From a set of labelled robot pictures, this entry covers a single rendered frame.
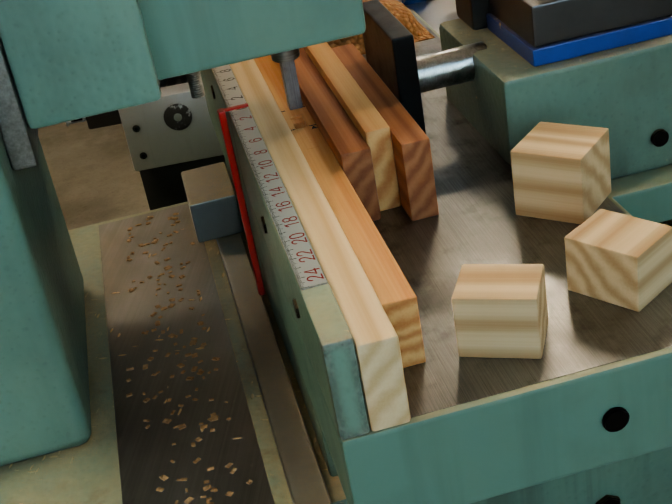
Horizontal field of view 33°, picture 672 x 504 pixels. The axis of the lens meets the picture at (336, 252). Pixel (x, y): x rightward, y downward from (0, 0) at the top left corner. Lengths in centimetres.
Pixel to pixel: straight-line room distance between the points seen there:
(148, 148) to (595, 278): 87
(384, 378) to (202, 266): 41
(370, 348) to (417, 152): 20
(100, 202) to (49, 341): 234
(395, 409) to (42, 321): 25
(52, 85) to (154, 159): 73
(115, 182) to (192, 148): 174
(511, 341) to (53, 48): 30
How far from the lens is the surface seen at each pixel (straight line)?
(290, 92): 75
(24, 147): 68
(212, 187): 91
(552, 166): 66
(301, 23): 71
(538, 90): 74
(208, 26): 70
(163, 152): 139
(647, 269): 59
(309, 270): 55
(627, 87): 76
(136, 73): 67
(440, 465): 55
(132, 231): 99
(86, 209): 301
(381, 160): 70
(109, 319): 87
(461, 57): 78
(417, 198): 69
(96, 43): 66
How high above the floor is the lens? 123
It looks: 29 degrees down
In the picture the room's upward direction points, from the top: 10 degrees counter-clockwise
